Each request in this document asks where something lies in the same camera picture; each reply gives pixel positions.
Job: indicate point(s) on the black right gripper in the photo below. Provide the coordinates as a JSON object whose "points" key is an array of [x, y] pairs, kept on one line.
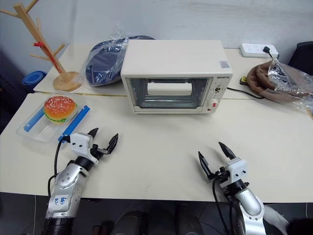
{"points": [[222, 176]]}

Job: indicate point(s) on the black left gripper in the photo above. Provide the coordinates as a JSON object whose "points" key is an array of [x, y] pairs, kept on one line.
{"points": [[97, 151]]}

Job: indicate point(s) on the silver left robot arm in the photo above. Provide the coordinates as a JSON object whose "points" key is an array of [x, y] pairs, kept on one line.
{"points": [[63, 181]]}

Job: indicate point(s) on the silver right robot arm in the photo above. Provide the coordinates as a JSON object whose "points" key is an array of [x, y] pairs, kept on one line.
{"points": [[249, 208]]}

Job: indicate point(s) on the white toaster oven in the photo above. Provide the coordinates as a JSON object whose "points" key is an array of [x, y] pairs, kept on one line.
{"points": [[171, 57]]}

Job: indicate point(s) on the toy hamburger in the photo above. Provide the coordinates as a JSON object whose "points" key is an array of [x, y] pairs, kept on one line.
{"points": [[60, 109]]}

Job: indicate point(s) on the clear container with blue clips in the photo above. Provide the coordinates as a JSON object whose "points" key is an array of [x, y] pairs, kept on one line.
{"points": [[41, 133]]}

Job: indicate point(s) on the wooden mug tree stand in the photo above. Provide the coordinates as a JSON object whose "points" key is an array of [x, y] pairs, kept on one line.
{"points": [[67, 82]]}

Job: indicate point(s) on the dark blue cushion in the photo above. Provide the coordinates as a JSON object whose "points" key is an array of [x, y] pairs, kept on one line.
{"points": [[102, 71]]}

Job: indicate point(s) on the small yellow and black object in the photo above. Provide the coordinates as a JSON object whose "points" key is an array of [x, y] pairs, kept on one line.
{"points": [[244, 80]]}

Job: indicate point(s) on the clear bag on blue cushion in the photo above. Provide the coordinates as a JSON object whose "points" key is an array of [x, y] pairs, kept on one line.
{"points": [[107, 49]]}

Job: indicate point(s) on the brown cushion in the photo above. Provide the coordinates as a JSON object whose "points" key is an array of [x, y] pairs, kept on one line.
{"points": [[259, 76]]}

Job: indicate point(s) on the red ribbon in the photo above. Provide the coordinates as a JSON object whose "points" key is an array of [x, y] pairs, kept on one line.
{"points": [[46, 50]]}

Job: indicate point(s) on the clear bag on brown cushion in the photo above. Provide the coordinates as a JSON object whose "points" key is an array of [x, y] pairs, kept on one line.
{"points": [[293, 78]]}

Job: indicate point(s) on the white power strip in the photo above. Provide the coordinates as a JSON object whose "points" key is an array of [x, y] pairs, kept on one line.
{"points": [[252, 50]]}

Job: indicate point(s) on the black power plug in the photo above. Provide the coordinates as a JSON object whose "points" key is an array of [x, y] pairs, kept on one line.
{"points": [[269, 51]]}

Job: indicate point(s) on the black chair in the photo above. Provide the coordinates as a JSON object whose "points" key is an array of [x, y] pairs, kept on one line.
{"points": [[304, 55]]}

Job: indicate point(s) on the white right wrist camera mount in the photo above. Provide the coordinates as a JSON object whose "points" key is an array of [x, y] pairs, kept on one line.
{"points": [[237, 171]]}

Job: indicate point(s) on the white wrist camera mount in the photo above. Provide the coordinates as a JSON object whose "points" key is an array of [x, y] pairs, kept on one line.
{"points": [[237, 171], [79, 144]]}

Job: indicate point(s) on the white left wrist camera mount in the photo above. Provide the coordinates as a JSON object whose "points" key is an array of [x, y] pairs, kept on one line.
{"points": [[79, 144]]}

